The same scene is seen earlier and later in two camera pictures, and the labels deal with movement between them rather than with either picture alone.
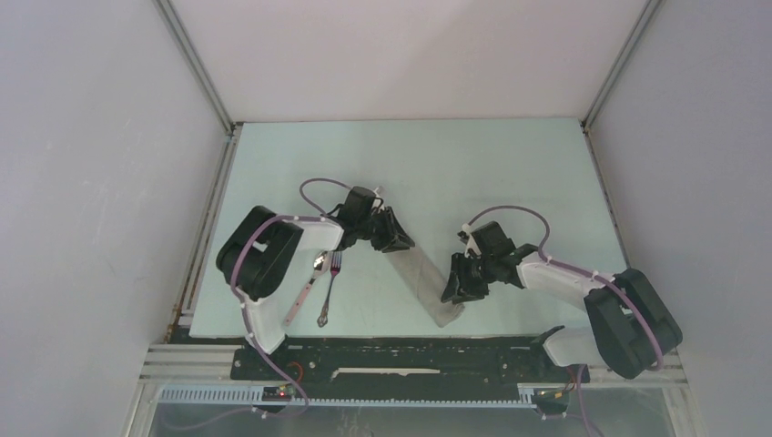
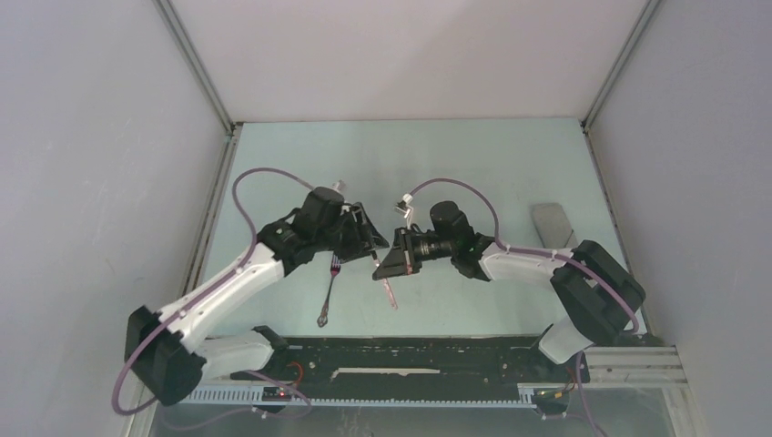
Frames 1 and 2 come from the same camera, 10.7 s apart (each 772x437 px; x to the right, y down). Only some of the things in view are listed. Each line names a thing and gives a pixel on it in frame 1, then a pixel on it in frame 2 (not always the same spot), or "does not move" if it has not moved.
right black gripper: (459, 287) to (401, 260)
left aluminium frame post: (195, 58) does not move
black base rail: (437, 361) does not move
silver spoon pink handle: (320, 263) to (386, 286)
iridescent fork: (336, 259) does not move
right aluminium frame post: (648, 11) does not move
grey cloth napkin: (426, 285) to (553, 226)
